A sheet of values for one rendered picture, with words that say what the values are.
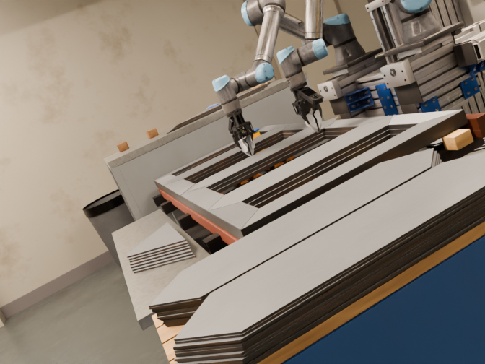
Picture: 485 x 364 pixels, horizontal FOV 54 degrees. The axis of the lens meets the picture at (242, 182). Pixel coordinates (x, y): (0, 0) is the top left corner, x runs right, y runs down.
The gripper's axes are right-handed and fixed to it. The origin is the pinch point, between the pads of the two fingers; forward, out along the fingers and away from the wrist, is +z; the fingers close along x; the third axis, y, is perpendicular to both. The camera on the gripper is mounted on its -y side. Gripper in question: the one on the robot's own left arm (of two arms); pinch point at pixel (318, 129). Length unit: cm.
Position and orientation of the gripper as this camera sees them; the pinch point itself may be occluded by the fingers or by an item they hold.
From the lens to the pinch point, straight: 201.3
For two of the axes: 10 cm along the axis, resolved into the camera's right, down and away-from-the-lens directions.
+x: -8.6, 4.4, -2.5
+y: -3.1, -0.8, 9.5
